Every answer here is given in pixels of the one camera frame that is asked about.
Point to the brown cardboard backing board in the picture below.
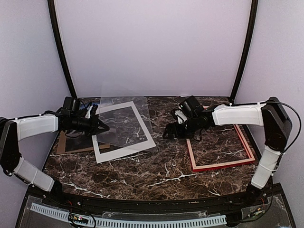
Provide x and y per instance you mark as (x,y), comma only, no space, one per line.
(61,147)

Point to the landscape photo print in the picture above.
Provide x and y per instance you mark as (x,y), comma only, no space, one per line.
(84,104)

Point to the right black corner post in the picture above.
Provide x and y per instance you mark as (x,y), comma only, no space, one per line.
(245,51)

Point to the red wooden picture frame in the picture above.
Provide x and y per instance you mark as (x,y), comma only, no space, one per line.
(227,164)

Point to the left black corner post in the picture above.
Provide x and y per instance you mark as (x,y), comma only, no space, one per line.
(60,48)

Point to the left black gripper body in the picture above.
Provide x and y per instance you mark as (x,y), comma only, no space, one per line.
(84,126)

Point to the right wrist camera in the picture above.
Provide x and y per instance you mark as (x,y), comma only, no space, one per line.
(190,106)

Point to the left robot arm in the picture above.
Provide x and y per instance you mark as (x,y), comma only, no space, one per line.
(16,132)

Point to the black corner post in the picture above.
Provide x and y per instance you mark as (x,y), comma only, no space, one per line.
(245,51)
(60,48)

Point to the black front rail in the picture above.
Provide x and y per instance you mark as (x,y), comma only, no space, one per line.
(229,204)

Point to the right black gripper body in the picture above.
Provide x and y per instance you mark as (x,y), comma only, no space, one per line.
(188,130)

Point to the white photo mat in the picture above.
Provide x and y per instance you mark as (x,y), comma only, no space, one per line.
(105,152)

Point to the white slotted cable duct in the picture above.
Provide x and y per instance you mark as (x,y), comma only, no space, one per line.
(98,222)

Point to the clear acrylic sheet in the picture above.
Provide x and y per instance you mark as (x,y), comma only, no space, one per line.
(125,129)

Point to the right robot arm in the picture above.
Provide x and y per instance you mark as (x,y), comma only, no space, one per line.
(267,117)

